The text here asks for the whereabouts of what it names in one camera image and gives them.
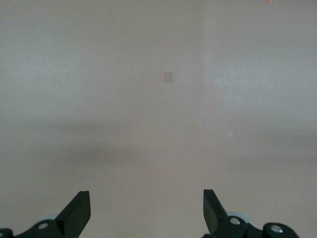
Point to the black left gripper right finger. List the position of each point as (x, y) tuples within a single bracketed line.
[(218, 218)]

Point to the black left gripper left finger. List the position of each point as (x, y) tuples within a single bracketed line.
[(71, 218)]

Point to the brown tape patch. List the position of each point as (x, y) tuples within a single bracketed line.
[(167, 77)]

